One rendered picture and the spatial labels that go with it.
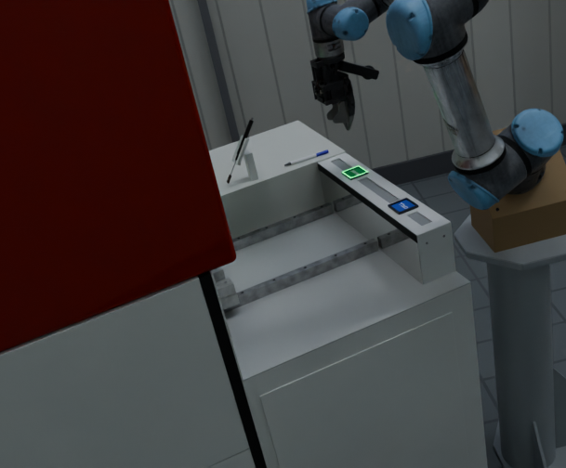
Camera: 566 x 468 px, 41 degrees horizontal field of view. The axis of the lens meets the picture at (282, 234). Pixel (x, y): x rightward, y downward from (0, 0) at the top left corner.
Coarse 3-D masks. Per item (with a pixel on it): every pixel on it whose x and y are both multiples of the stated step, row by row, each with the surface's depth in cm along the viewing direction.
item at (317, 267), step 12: (372, 240) 201; (348, 252) 199; (360, 252) 200; (372, 252) 201; (312, 264) 197; (324, 264) 197; (336, 264) 198; (288, 276) 194; (300, 276) 195; (312, 276) 197; (252, 288) 193; (264, 288) 193; (276, 288) 194; (240, 300) 191; (252, 300) 193
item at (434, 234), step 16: (336, 160) 224; (352, 160) 221; (336, 176) 213; (368, 176) 209; (368, 192) 201; (384, 192) 200; (400, 192) 198; (384, 208) 192; (416, 208) 189; (416, 224) 182; (432, 224) 181; (448, 224) 180; (432, 240) 180; (448, 240) 182; (432, 256) 182; (448, 256) 184; (432, 272) 184; (448, 272) 186
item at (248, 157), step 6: (240, 138) 217; (246, 138) 214; (246, 144) 216; (246, 150) 219; (234, 156) 218; (240, 156) 215; (246, 156) 217; (252, 156) 217; (240, 162) 217; (246, 162) 219; (252, 162) 218; (246, 168) 221; (252, 168) 219; (252, 174) 219; (252, 180) 220
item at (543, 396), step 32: (480, 256) 191; (512, 256) 187; (544, 256) 185; (512, 288) 198; (544, 288) 199; (512, 320) 204; (544, 320) 204; (512, 352) 209; (544, 352) 209; (512, 384) 215; (544, 384) 214; (512, 416) 222; (544, 416) 220; (512, 448) 229; (544, 448) 226
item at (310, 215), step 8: (320, 208) 223; (328, 208) 223; (296, 216) 221; (304, 216) 221; (312, 216) 222; (320, 216) 223; (272, 224) 220; (280, 224) 219; (288, 224) 220; (296, 224) 221; (304, 224) 222; (256, 232) 218; (264, 232) 218; (272, 232) 219; (280, 232) 220; (232, 240) 216; (240, 240) 216; (248, 240) 217; (256, 240) 218; (240, 248) 217
